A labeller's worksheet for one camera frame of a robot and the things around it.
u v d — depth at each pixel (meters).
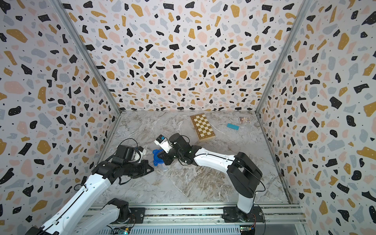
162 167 0.86
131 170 0.63
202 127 1.09
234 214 0.74
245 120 1.16
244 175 0.46
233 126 1.14
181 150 0.64
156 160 0.78
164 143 0.72
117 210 0.62
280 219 0.76
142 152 0.74
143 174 0.68
